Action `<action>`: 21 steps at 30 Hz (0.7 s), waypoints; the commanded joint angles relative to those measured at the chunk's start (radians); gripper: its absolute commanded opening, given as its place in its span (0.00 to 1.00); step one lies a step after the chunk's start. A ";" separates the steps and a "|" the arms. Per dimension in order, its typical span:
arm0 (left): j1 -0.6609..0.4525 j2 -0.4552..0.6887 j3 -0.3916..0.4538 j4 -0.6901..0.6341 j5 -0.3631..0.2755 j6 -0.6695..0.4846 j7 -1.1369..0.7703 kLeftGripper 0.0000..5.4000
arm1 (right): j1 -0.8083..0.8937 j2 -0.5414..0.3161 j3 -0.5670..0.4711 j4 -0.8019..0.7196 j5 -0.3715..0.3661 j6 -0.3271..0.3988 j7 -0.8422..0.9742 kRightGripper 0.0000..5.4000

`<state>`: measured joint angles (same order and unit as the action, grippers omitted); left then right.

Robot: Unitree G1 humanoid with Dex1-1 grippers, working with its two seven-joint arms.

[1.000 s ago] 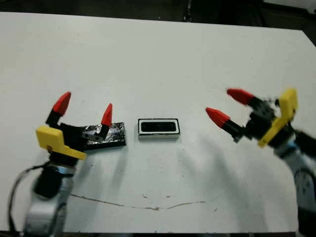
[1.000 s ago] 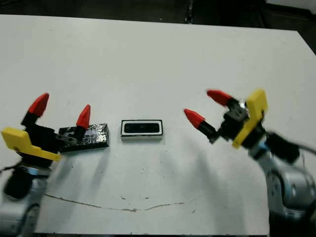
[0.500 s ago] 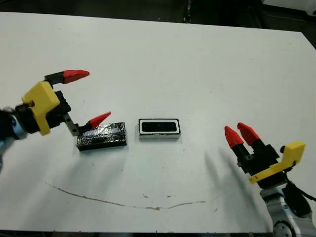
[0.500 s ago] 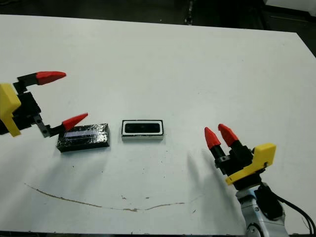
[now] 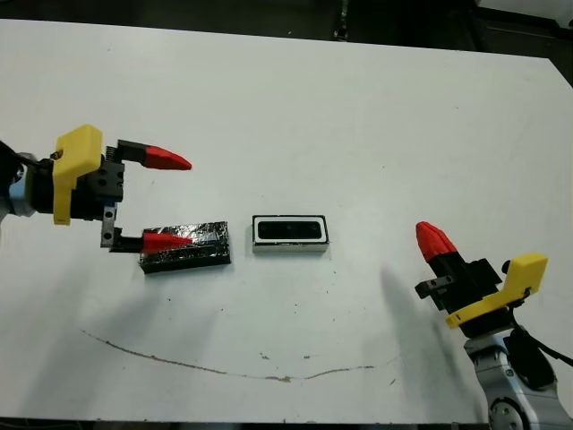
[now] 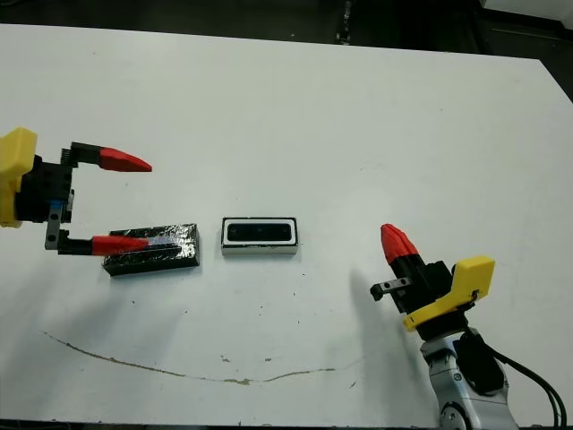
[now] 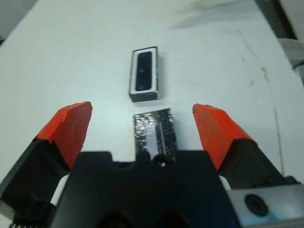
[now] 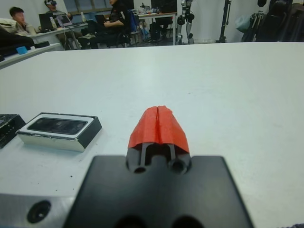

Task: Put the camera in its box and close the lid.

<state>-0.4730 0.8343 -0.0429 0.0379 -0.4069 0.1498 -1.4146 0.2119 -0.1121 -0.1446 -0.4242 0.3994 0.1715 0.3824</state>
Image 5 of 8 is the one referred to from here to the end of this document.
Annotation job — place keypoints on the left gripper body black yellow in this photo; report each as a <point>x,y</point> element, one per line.
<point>94,188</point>

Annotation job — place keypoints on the black taped box lid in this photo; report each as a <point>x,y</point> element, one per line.
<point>210,251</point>

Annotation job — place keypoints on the white panel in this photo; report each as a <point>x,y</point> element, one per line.
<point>515,2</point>

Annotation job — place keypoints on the black stand pole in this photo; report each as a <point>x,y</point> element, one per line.
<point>343,20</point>

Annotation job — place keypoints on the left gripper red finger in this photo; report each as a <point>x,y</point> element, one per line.
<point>161,242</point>
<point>163,159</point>

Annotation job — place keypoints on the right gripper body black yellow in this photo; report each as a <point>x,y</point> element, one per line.
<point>470,291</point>

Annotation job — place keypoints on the white camera box base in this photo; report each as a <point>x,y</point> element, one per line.
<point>291,248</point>

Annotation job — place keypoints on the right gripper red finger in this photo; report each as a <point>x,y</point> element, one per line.
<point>443,244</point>
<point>427,244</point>

